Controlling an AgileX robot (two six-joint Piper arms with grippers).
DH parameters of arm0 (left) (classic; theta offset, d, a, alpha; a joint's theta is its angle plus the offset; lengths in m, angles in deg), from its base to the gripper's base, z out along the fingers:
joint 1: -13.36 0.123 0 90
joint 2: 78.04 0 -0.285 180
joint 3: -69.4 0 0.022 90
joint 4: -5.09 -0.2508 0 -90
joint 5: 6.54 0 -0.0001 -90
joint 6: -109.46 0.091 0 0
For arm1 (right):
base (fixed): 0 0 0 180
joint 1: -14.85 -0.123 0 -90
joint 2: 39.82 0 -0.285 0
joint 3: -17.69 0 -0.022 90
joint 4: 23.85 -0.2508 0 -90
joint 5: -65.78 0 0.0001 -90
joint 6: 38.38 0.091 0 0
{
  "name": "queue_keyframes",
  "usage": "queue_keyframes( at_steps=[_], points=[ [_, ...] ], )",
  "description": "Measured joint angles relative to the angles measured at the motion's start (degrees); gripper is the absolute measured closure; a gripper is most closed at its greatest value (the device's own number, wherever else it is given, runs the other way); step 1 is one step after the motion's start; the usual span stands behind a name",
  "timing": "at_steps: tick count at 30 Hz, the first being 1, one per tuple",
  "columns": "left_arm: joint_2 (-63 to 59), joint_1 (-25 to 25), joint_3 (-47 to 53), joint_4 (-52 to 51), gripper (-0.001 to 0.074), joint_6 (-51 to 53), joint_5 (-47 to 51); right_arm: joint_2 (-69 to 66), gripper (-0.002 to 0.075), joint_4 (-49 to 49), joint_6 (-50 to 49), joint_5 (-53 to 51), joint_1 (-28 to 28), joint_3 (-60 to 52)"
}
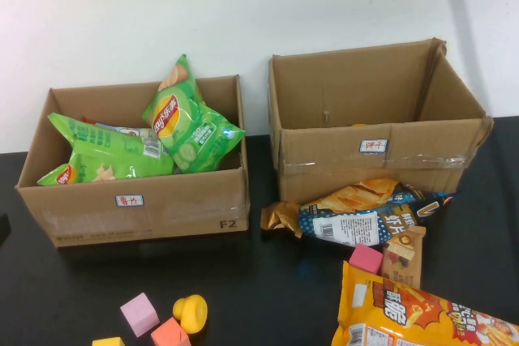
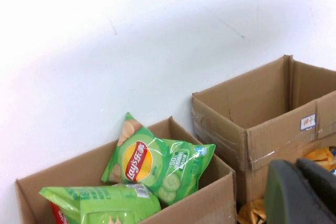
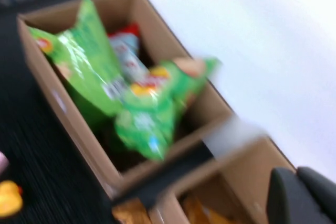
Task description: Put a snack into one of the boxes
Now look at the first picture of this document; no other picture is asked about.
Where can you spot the blue shrimp chips bag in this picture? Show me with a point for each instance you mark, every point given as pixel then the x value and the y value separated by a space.
pixel 365 216

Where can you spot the cardboard box marked F2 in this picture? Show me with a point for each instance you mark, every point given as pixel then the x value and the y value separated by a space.
pixel 162 208

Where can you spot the red white shrimp cracker bag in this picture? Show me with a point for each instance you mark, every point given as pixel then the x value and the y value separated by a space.
pixel 121 130

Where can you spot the yellow foam cube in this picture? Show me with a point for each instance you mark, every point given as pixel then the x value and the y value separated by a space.
pixel 108 342

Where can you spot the small yellow snack packet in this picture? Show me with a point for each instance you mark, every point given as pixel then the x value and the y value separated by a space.
pixel 360 124

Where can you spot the green Lay's cucumber chips bag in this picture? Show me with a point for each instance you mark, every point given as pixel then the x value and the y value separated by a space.
pixel 190 131

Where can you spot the black table mat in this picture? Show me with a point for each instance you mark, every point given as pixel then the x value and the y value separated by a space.
pixel 259 281

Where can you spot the golden brown snack wrapper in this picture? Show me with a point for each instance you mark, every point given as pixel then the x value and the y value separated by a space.
pixel 280 218

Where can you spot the taped cardboard box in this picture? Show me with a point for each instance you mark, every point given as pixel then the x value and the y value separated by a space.
pixel 324 167

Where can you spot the orange foam cube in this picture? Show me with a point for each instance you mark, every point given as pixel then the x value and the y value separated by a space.
pixel 170 334

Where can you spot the orange fries snack bag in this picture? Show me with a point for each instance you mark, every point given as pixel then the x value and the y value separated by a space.
pixel 405 313

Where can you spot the light pink foam cube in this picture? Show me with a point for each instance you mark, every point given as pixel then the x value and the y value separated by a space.
pixel 140 314

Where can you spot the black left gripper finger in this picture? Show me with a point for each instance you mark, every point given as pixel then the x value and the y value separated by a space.
pixel 4 230

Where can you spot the green Lay's potato chips bag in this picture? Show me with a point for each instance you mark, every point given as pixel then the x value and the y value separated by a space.
pixel 105 159

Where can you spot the hot pink foam cube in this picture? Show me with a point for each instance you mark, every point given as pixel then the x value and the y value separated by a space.
pixel 365 259

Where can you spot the brown wafer bar packet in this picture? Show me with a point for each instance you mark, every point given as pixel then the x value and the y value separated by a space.
pixel 403 257

